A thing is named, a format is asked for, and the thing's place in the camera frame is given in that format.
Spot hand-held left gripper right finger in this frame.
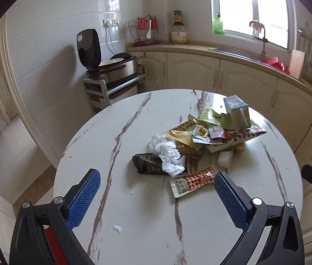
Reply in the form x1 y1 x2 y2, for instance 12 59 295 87
214 171 305 265

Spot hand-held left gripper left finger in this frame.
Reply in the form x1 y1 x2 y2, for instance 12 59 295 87
8 169 101 265

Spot white yellow sachet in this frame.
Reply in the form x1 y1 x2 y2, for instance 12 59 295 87
192 125 211 144

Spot green snack wrapper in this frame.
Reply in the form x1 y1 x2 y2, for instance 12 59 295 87
199 108 236 130

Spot white foam block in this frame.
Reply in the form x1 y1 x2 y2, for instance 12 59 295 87
218 150 234 169

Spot red checked wrapper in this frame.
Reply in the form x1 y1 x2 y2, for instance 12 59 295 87
169 165 220 199

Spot red white patterned wrapper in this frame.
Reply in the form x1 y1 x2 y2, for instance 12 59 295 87
206 126 267 153

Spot small red sachet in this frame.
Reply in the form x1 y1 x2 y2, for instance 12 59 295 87
208 126 226 140

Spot dark brown wrapper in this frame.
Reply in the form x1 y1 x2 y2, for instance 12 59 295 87
132 153 170 176

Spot crumpled white plastic wrap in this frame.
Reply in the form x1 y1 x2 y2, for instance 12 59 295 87
148 133 187 176

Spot gold snack wrapper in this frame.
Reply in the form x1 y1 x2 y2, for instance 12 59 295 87
164 114 210 151

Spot grey green carton box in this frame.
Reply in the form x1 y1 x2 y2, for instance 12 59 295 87
223 95 252 130

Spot wooden cutting board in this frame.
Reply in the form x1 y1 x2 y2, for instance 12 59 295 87
288 50 306 80

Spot metal kitchen cart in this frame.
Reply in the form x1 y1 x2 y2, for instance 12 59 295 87
83 71 147 114

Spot red plastic basin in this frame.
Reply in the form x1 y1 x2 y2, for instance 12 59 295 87
263 57 291 74

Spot metal faucet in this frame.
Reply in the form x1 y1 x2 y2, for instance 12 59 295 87
259 26 269 63

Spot steel sink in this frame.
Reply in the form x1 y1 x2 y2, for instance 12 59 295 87
208 47 264 62

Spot black silver rice cooker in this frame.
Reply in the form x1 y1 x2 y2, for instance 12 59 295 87
76 29 139 85

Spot pink white cloth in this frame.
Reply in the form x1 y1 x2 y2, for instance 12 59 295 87
249 20 266 38

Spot green soap bottle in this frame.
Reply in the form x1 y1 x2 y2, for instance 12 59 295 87
213 12 225 35

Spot window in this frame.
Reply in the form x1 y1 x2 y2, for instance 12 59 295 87
209 0 301 51

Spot large glass jar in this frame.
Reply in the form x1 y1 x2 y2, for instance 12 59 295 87
171 23 188 45

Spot white power cord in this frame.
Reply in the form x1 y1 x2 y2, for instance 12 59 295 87
106 26 118 58

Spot wire dish rack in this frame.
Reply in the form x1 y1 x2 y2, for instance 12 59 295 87
128 17 162 47

